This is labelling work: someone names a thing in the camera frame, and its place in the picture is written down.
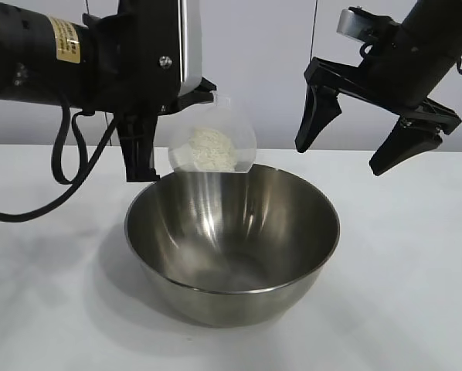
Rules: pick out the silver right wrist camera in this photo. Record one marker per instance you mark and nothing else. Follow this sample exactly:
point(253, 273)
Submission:
point(348, 23)

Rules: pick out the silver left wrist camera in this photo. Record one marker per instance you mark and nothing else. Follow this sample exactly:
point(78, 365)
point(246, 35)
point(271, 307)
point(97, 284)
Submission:
point(192, 38)

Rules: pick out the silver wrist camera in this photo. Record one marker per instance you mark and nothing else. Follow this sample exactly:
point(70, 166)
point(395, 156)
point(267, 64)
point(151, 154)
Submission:
point(348, 23)
point(192, 38)

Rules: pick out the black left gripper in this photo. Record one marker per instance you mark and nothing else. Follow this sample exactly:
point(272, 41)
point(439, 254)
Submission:
point(138, 58)

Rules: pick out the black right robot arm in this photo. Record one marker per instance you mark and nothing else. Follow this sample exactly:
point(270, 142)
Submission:
point(443, 19)

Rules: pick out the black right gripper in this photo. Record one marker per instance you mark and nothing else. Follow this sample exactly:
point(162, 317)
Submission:
point(408, 73)

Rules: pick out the clear plastic measuring cup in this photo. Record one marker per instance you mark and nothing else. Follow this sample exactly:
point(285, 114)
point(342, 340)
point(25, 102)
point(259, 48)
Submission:
point(223, 120)

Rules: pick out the stainless steel mixing bowl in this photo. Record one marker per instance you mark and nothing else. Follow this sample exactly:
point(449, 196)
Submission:
point(231, 239)

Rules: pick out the white uncooked rice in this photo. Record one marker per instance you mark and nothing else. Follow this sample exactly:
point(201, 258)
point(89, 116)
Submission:
point(213, 148)

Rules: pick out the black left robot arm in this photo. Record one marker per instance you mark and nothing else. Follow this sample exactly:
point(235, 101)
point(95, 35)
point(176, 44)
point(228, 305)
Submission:
point(22, 58)

